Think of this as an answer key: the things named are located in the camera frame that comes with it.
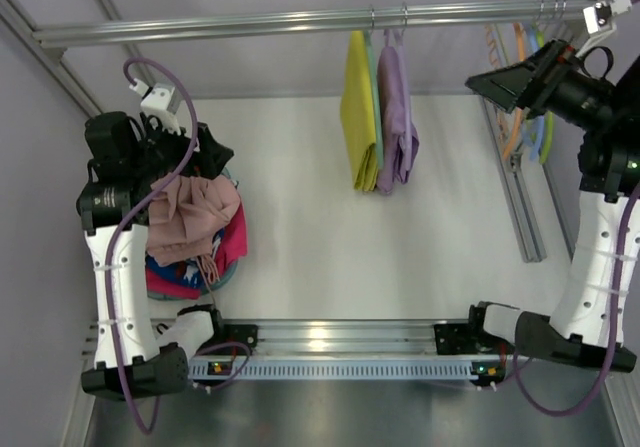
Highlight magenta garment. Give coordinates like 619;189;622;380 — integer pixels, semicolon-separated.
145;205;248;301

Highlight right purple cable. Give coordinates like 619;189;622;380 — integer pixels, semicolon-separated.
512;181;640;417

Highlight blue patterned garment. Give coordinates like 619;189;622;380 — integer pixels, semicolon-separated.
145;230;224;290

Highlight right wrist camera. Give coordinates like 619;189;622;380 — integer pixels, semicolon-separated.
577;0;639;58

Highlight pink trousers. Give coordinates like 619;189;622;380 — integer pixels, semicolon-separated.
147;175;241;284

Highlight purple hanger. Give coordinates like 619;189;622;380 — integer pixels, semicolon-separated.
384;2;413;149

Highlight orange hanger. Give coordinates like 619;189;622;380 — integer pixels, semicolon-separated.
485;22;526;160

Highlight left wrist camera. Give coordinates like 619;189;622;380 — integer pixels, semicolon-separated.
129;78;183;133

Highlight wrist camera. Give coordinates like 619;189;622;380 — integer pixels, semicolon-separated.
577;0;639;58
129;78;183;133

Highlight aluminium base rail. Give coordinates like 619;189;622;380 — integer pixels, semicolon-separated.
82;316;526;363

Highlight yellow trousers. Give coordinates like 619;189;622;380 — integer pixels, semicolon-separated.
340;31;378;192

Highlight grey slotted cable duct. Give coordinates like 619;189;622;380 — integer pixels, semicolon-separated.
189;359;500;381

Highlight left frame post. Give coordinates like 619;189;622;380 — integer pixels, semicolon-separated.
0;0;176;123

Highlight purple trousers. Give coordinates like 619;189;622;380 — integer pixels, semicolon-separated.
376;45;420;194

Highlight lime green empty hanger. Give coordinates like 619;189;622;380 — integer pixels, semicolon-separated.
499;0;566;164

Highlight purple cable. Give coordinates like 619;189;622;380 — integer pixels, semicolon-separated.
104;57;199;436
512;181;640;417

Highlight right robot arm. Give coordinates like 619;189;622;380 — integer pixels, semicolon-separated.
465;40;639;373

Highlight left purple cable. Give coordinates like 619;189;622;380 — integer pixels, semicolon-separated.
104;57;199;436

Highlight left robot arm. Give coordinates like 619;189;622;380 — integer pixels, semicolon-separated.
76;111;240;400

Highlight aluminium hanging rail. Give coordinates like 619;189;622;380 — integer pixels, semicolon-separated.
35;0;594;48

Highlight light blue empty hanger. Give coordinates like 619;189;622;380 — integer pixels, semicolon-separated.
521;15;554;165

